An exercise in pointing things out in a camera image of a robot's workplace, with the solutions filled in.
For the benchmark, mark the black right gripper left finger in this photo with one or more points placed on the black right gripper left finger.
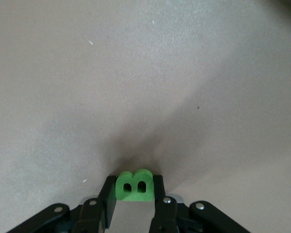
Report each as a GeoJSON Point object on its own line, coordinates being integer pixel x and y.
{"type": "Point", "coordinates": [106, 194]}

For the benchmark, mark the green foam letter B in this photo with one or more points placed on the green foam letter B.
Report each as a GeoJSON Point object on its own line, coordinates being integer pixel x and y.
{"type": "Point", "coordinates": [133, 195]}

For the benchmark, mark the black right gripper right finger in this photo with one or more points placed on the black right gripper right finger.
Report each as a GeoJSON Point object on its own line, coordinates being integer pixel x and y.
{"type": "Point", "coordinates": [160, 194]}

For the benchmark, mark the brown table cover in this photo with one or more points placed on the brown table cover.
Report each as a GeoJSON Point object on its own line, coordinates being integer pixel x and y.
{"type": "Point", "coordinates": [145, 72]}

